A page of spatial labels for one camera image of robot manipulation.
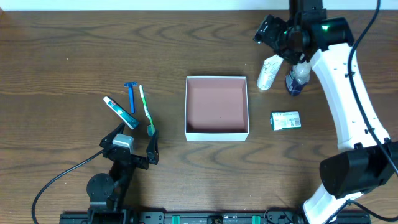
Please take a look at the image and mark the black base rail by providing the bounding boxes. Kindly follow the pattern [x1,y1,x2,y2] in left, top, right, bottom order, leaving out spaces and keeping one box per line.
[58,208,373,224]

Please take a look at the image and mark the white box with pink interior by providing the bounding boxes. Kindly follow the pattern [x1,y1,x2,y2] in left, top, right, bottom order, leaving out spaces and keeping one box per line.
[184,76,249,141]

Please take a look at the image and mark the white shampoo tube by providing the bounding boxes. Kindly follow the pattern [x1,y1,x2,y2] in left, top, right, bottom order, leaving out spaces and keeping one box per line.
[257,55,284,90]

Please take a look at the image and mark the blue disposable razor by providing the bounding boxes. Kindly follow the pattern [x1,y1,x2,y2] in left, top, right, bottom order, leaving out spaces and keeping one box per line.
[124,82,137,114]

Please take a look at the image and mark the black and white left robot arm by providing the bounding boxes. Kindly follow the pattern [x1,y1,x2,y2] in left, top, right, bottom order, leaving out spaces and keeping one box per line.
[86,123,159,223]

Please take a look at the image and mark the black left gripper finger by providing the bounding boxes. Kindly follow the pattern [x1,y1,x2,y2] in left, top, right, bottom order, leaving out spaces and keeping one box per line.
[99,123,125,148]
[146,130,159,165]

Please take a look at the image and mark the green Colgate toothpaste tube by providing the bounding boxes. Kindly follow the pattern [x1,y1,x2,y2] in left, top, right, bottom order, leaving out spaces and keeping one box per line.
[103,96,139,129]

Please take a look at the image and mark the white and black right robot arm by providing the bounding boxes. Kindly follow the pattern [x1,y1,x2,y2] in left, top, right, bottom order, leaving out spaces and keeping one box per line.
[254,1,397,223]

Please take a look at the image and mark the green and white soap box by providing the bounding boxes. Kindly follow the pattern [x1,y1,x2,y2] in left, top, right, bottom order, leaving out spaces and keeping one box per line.
[270,111,302,131]

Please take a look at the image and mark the green and white toothbrush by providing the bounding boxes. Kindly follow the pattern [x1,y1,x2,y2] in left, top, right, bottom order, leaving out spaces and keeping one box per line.
[139,85,155,137]

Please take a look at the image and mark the clear foam pump bottle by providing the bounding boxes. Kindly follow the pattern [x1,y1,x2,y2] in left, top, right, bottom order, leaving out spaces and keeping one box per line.
[285,62,312,96]

